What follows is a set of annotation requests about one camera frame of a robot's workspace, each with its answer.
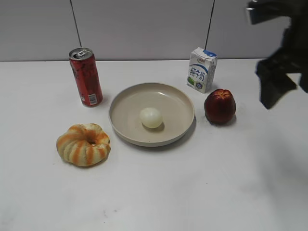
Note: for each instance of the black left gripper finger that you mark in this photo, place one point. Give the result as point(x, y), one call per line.
point(274, 82)

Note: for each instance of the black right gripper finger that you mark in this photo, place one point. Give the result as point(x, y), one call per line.
point(303, 82)

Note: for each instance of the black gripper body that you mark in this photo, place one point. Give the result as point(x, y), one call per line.
point(292, 55)

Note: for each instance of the white peeled egg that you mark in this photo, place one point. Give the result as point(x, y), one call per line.
point(151, 117)

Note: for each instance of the beige round plate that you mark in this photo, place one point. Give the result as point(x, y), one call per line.
point(176, 108)

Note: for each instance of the dark red apple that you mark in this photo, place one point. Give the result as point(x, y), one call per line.
point(220, 106)

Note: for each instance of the white milk carton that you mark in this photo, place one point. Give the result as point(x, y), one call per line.
point(202, 66)

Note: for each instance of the red soda can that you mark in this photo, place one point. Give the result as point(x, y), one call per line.
point(83, 64)

